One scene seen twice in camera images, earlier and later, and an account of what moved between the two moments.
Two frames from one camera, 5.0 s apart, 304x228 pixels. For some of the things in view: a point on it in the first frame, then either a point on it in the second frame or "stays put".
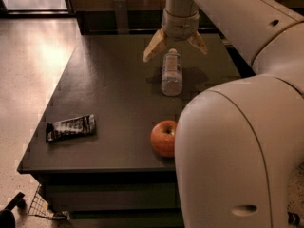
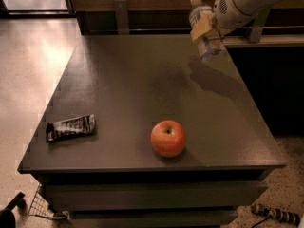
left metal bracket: x=122 y=16 stays put
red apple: x=162 y=138 stays put
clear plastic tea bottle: x=171 y=80 -> x=203 y=28
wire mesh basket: x=40 y=207 stays put
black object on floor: x=7 y=215 stays put
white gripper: x=180 y=27 -> x=228 y=12
